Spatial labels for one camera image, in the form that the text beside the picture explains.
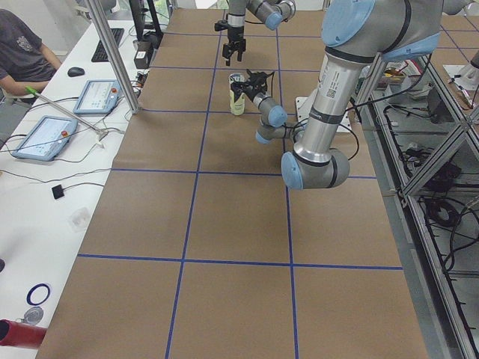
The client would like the black computer mouse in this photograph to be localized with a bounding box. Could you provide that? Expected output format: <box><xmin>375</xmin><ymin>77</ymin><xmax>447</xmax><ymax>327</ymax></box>
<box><xmin>67</xmin><ymin>67</ymin><xmax>85</xmax><ymax>77</ymax></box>

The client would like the small black square device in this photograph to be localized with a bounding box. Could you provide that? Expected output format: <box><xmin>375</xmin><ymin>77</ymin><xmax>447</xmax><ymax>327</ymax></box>
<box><xmin>52</xmin><ymin>184</ymin><xmax>64</xmax><ymax>200</ymax></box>

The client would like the black keyboard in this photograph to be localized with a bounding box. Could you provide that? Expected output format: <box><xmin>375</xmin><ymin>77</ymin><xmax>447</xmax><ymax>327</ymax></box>
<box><xmin>91</xmin><ymin>28</ymin><xmax>125</xmax><ymax>63</ymax></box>

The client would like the blue tape ring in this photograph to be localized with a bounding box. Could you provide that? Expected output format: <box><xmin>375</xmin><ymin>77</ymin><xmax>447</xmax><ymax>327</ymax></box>
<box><xmin>25</xmin><ymin>283</ymin><xmax>52</xmax><ymax>306</ymax></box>

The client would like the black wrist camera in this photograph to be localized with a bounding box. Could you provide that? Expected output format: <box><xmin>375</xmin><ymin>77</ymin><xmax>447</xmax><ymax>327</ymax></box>
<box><xmin>214</xmin><ymin>20</ymin><xmax>229</xmax><ymax>31</ymax></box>

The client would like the aluminium frame post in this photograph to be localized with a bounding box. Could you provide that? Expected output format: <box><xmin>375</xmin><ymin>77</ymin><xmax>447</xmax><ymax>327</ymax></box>
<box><xmin>86</xmin><ymin>0</ymin><xmax>139</xmax><ymax>114</ymax></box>

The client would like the upper blue teach pendant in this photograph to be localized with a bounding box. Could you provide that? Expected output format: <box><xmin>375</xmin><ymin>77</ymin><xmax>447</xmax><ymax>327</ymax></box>
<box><xmin>73</xmin><ymin>79</ymin><xmax>121</xmax><ymax>116</ymax></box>

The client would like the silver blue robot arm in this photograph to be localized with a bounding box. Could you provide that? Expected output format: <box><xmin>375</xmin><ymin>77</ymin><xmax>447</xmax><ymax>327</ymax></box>
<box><xmin>223</xmin><ymin>1</ymin><xmax>445</xmax><ymax>189</ymax></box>
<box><xmin>214</xmin><ymin>0</ymin><xmax>296</xmax><ymax>66</ymax></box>

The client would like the small black box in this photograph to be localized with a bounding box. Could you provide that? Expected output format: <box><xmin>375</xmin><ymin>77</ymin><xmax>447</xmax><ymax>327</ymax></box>
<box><xmin>134</xmin><ymin>41</ymin><xmax>153</xmax><ymax>70</ymax></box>

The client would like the metal lid disc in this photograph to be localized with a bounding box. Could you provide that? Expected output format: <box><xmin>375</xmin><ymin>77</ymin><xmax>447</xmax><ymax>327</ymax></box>
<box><xmin>21</xmin><ymin>306</ymin><xmax>44</xmax><ymax>325</ymax></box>

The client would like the blue teach pendant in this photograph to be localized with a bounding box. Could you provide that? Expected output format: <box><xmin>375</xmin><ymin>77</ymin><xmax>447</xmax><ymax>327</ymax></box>
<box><xmin>11</xmin><ymin>116</ymin><xmax>78</xmax><ymax>162</ymax></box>
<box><xmin>73</xmin><ymin>79</ymin><xmax>121</xmax><ymax>116</ymax></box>

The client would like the clear tennis ball can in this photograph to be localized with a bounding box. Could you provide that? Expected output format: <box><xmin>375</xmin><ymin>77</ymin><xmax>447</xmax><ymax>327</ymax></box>
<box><xmin>228</xmin><ymin>73</ymin><xmax>245</xmax><ymax>116</ymax></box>

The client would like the lower blue teach pendant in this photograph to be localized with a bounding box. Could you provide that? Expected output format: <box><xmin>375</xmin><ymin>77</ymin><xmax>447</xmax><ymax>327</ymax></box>
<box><xmin>11</xmin><ymin>116</ymin><xmax>78</xmax><ymax>162</ymax></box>

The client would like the seated person in grey shirt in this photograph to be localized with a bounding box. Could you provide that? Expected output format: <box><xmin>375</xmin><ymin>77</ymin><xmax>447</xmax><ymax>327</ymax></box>
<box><xmin>1</xmin><ymin>9</ymin><xmax>61</xmax><ymax>97</ymax></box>

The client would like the red cylinder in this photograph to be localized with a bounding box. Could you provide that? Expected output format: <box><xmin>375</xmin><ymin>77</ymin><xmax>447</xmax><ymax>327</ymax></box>
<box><xmin>0</xmin><ymin>319</ymin><xmax>47</xmax><ymax>349</ymax></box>

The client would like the brown paper table mat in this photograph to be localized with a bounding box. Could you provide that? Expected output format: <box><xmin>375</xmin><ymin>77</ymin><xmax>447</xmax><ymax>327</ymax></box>
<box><xmin>38</xmin><ymin>9</ymin><xmax>427</xmax><ymax>358</ymax></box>

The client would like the black computer monitor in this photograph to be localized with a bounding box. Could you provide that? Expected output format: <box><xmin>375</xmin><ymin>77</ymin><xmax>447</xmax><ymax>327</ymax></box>
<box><xmin>128</xmin><ymin>0</ymin><xmax>163</xmax><ymax>48</ymax></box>

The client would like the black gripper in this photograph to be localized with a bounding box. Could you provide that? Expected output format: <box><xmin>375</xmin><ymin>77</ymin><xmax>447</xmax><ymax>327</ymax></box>
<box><xmin>231</xmin><ymin>69</ymin><xmax>270</xmax><ymax>99</ymax></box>
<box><xmin>222</xmin><ymin>24</ymin><xmax>246</xmax><ymax>67</ymax></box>

